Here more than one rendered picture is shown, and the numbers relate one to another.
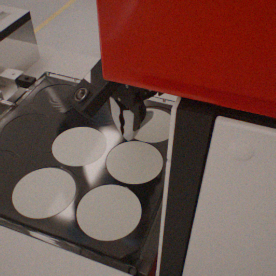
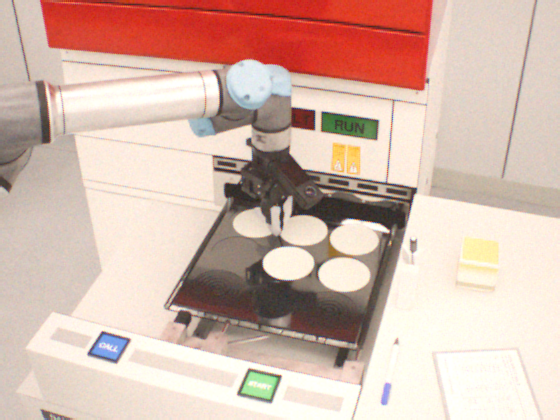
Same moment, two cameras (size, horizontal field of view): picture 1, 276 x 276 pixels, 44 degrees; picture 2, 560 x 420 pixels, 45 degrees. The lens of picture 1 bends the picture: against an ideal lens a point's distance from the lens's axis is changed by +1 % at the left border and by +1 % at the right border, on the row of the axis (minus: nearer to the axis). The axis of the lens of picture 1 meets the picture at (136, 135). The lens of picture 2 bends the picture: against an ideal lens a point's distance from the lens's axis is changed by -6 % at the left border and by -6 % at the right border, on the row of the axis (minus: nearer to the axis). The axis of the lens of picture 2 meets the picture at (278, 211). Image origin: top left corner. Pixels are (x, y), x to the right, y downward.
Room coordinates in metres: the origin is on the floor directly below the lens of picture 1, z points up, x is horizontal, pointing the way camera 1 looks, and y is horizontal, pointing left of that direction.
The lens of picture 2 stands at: (0.52, 1.16, 1.82)
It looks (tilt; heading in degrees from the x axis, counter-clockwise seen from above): 37 degrees down; 266
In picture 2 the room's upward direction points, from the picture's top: 1 degrees counter-clockwise
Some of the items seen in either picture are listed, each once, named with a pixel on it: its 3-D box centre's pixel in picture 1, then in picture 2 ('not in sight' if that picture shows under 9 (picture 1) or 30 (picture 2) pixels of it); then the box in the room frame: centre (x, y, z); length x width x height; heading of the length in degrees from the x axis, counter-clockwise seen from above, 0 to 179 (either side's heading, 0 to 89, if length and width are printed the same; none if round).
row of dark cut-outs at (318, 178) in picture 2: not in sight; (310, 176); (0.37, -0.10, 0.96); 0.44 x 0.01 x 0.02; 159
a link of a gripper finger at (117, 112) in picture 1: (128, 112); (265, 216); (0.47, 0.01, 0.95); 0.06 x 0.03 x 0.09; 132
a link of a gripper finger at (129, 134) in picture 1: (140, 121); (276, 210); (0.45, -0.01, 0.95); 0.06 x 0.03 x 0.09; 132
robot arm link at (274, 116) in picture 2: not in sight; (269, 97); (0.46, 0.01, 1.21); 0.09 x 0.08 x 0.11; 24
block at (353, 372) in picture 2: not in sight; (349, 383); (0.35, 0.42, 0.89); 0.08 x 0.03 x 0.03; 69
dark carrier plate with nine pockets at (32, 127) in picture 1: (80, 146); (288, 263); (0.43, 0.10, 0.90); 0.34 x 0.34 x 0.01; 69
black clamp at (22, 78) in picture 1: (27, 81); (182, 320); (0.63, 0.25, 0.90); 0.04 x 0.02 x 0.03; 69
